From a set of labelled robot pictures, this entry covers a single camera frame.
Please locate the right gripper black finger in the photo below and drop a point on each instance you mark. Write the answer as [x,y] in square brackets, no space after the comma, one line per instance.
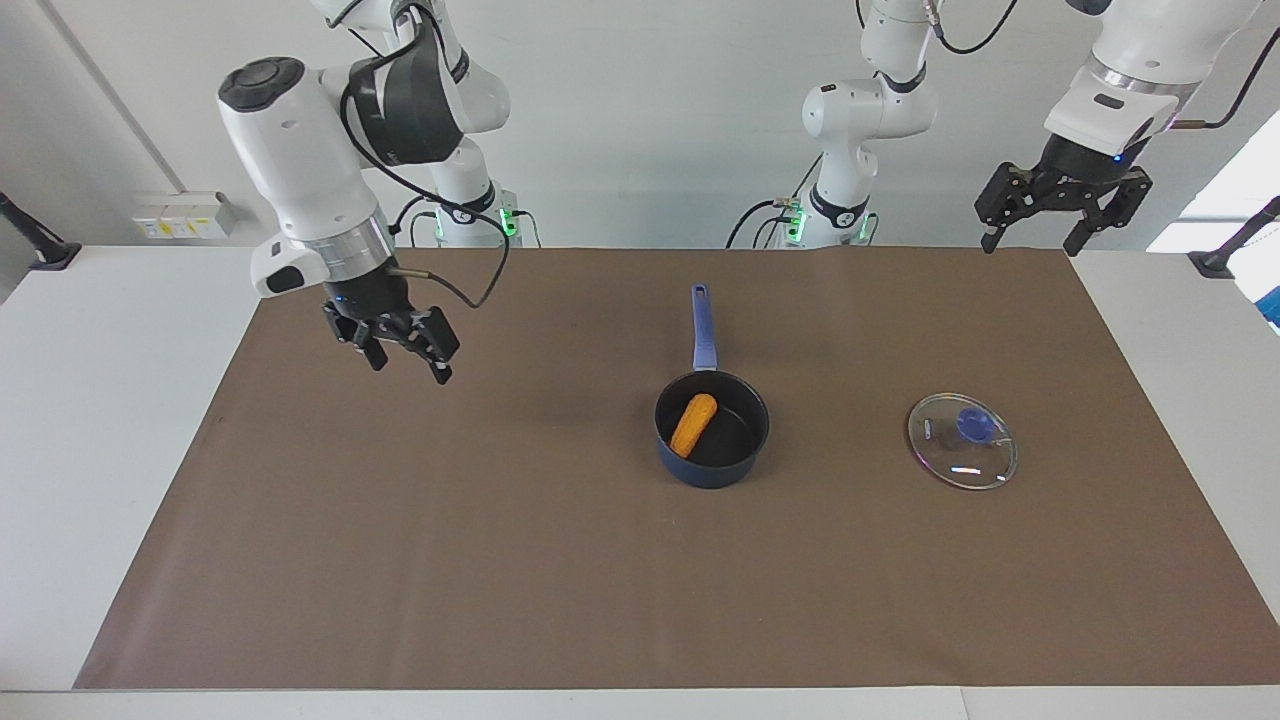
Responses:
[438,350]
[370,350]

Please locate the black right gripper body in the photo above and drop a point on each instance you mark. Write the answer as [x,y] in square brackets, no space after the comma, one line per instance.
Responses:
[375,305]

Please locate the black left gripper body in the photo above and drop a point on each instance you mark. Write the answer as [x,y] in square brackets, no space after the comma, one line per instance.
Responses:
[1080,165]

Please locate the glass lid with blue knob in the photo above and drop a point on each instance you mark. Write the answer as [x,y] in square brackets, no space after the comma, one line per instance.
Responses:
[962,445]

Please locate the dark blue saucepan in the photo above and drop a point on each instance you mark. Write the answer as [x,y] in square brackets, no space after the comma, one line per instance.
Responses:
[705,330]

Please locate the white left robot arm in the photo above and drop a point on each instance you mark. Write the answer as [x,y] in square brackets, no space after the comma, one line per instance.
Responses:
[860,110]

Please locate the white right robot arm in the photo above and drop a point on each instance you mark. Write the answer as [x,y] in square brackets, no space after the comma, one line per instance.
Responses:
[300,160]

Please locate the black clamp stand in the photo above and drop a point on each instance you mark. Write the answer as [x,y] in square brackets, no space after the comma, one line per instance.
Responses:
[45,250]
[1222,260]

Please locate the yellow corn cob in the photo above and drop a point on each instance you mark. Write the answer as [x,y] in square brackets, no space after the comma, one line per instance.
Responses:
[694,425]

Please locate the white wall socket box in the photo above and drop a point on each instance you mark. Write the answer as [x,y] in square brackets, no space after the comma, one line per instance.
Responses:
[185,215]

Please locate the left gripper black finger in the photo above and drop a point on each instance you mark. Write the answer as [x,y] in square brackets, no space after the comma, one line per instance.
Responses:
[1000,200]
[1120,205]

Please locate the blue white box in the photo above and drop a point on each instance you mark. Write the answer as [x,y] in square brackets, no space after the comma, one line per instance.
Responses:
[1272,305]

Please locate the brown table mat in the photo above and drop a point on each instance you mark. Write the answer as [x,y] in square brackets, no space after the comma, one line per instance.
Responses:
[500,560]

